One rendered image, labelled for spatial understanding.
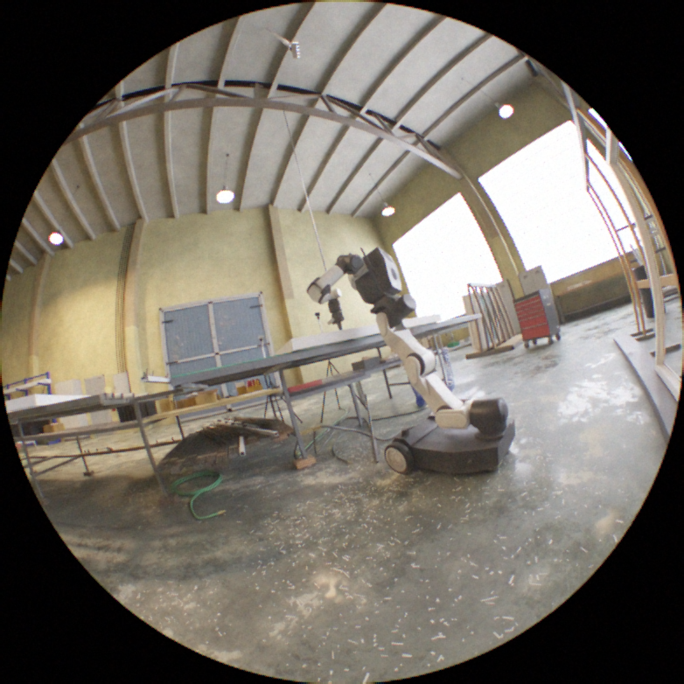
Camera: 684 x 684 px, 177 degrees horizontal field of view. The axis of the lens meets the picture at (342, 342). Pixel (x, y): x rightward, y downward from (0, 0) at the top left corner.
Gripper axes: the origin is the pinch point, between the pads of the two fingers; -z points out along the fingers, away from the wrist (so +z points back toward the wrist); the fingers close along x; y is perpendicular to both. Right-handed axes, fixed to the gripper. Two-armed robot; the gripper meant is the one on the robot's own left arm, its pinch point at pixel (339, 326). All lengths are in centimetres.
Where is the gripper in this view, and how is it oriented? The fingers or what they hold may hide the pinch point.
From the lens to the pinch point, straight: 152.1
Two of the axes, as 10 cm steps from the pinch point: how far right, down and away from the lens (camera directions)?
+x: -4.4, 2.0, 8.7
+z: -2.5, -9.6, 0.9
